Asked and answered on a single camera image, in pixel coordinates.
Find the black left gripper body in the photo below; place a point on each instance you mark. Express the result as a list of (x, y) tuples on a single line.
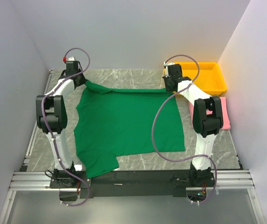
[(81, 80)]

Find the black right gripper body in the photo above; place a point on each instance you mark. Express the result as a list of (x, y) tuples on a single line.
[(168, 85)]

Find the green t shirt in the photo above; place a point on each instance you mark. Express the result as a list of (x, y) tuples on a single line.
[(118, 122)]

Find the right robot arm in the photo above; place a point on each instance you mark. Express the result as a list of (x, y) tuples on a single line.
[(207, 117)]

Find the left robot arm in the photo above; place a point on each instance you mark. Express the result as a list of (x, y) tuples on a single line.
[(51, 114)]

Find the yellow plastic tray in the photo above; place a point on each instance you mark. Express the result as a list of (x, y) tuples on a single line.
[(209, 80)]

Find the folded pink t shirt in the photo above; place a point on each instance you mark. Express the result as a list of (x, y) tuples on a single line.
[(226, 121)]

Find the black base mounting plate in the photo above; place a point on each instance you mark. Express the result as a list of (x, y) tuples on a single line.
[(130, 183)]

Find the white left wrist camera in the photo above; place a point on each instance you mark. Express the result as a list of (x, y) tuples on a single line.
[(68, 59)]

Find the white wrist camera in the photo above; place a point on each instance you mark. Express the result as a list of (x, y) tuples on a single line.
[(68, 59), (166, 64)]

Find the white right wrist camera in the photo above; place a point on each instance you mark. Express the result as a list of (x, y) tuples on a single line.
[(166, 64)]

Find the left side aluminium rail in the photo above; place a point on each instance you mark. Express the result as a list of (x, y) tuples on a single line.
[(34, 132)]

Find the aluminium extrusion rail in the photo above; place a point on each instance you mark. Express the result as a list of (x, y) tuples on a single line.
[(38, 181)]

